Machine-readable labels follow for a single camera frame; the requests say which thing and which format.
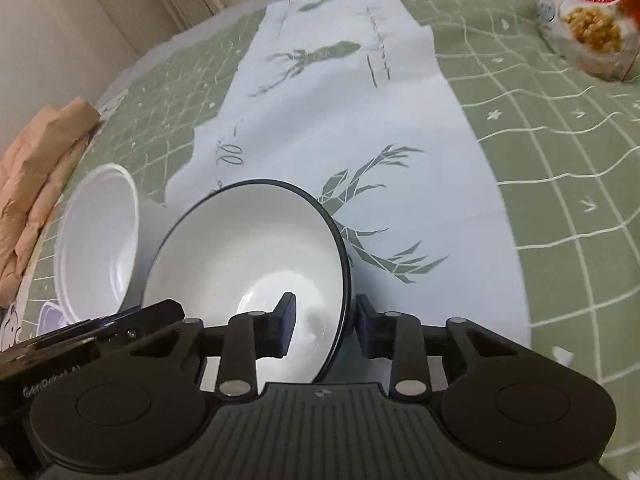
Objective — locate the green grid bedsheet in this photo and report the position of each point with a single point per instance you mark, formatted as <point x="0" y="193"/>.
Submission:
<point x="550" y="185"/>

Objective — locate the white deer printed cloth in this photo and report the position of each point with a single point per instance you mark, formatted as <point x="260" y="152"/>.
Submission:
<point x="325" y="110"/>

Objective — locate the white bowl with dark rim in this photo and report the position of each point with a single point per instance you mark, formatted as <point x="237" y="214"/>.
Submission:
<point x="240" y="240"/>

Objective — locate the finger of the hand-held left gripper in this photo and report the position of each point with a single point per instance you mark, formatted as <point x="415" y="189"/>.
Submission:
<point x="140" y="320"/>

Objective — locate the white plastic bowl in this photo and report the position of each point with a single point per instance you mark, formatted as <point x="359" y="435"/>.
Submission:
<point x="95" y="240"/>

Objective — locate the cereal bag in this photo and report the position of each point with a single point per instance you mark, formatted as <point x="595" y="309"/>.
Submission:
<point x="590" y="20"/>

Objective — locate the cartoon printed cloth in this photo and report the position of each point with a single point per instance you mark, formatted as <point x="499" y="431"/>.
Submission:
<point x="30" y="315"/>

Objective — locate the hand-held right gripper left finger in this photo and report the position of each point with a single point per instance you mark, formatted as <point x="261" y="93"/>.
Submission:
<point x="286" y="322"/>

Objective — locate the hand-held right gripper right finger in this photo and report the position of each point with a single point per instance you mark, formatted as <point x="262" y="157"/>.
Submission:
<point x="364" y="325"/>

